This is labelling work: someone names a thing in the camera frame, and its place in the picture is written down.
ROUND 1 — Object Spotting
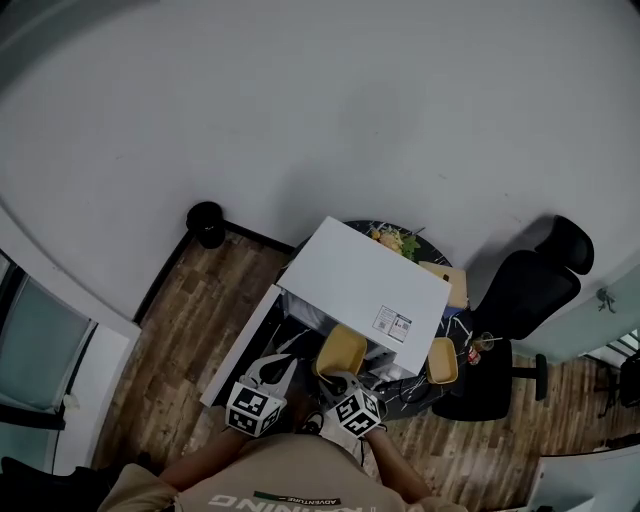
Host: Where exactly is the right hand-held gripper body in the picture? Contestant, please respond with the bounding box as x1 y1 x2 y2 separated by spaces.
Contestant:
319 375 385 440

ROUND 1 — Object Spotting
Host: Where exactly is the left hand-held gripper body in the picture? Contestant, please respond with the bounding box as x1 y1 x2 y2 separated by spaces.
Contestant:
224 368 288 440

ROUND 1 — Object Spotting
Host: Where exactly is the yellow container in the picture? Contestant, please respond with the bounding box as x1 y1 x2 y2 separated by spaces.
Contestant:
312 323 369 382
425 337 460 386

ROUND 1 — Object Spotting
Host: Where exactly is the white microwave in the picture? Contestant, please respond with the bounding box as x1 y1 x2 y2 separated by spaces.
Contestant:
199 215 454 409

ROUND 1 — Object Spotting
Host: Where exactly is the person's left forearm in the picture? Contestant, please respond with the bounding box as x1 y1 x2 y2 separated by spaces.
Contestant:
159 426 252 494

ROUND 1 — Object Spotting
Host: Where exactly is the person's right forearm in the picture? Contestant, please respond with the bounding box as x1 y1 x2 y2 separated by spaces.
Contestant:
366 427 432 505

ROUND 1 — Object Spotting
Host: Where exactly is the person's black shoe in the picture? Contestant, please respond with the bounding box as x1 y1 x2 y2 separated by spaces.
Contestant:
298 411 327 435

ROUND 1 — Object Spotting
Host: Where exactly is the person's beige shirt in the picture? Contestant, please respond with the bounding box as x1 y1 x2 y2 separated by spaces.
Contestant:
97 432 469 512

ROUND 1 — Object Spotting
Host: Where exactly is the round black marble table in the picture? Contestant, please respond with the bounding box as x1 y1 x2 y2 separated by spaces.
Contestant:
278 219 474 422

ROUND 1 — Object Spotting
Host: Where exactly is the clear drink cup with straw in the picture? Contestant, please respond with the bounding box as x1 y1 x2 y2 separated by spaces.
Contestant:
473 330 504 353

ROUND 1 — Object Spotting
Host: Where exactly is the artificial flower arrangement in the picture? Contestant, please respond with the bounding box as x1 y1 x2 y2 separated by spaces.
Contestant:
368 224 422 262

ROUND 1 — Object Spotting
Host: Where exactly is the black trash bin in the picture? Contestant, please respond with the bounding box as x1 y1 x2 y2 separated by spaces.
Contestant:
185 200 227 249

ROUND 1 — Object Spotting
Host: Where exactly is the black office chair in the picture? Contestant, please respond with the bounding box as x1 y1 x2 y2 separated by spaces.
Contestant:
431 214 596 422

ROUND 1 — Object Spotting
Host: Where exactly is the black bag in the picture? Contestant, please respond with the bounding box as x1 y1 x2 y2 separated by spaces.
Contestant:
0 454 124 512

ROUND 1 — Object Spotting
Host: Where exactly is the frosted glass window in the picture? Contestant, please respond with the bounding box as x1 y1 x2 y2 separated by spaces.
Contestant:
0 249 97 432

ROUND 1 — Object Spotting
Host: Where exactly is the white cabinet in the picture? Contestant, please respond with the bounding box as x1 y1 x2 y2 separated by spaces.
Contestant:
528 443 640 512

